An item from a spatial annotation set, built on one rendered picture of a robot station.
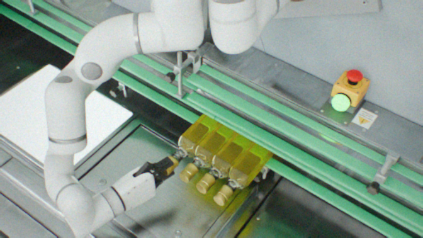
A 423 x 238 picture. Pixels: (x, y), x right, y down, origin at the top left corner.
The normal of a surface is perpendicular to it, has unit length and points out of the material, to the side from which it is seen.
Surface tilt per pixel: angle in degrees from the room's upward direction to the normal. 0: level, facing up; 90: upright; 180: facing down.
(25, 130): 90
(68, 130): 60
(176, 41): 33
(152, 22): 65
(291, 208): 89
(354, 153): 90
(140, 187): 75
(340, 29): 0
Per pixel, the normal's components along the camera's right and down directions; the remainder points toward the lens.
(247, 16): 0.58, 0.50
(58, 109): -0.08, 0.40
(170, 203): 0.02, -0.67
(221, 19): -0.45, 0.62
